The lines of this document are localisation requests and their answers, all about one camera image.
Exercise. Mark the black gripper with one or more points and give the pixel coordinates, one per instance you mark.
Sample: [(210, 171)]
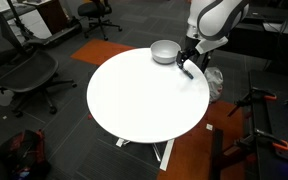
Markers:
[(190, 50)]

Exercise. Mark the teal marker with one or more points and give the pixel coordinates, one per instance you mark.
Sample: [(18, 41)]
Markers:
[(189, 74)]

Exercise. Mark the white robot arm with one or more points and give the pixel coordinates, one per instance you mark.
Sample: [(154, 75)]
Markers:
[(214, 16)]

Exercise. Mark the white bowl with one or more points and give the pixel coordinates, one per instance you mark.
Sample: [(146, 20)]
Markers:
[(164, 53)]

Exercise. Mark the white plastic bag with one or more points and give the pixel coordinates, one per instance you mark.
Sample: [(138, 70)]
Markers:
[(214, 83)]

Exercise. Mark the small white paper scrap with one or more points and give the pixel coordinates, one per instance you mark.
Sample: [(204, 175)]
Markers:
[(209, 126)]

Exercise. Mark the dark office desk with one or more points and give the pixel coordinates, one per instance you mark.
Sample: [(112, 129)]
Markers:
[(267, 40)]

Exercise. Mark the white metal table base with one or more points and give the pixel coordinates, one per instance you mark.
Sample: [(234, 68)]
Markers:
[(166, 155)]

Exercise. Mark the black swivel office chair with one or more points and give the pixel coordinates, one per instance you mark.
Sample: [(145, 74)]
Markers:
[(97, 13)]

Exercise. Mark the black workbench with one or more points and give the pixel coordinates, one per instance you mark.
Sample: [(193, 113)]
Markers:
[(277, 133)]

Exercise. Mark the brown wooden cabinet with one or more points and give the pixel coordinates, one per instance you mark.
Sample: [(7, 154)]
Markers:
[(52, 15)]

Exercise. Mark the black mesh office chair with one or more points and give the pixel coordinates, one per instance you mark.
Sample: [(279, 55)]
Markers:
[(20, 70)]

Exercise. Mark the black tripod stand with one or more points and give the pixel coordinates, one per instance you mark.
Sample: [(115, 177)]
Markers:
[(19, 21)]

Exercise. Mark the red and black bag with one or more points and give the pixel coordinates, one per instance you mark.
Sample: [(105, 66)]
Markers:
[(25, 153)]

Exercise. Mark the black upright post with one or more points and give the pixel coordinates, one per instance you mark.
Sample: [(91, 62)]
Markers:
[(217, 153)]

